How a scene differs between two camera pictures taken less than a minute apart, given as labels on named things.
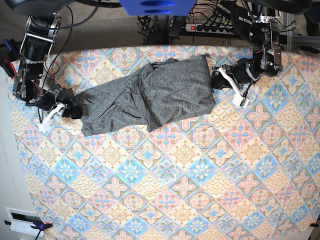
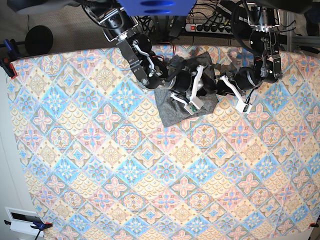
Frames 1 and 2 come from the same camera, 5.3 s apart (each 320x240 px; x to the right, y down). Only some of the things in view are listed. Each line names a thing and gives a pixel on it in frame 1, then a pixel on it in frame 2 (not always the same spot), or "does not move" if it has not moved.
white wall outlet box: x=21 y=220 does not move
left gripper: x=59 y=101 → x=185 y=86
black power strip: x=189 y=27 does not move
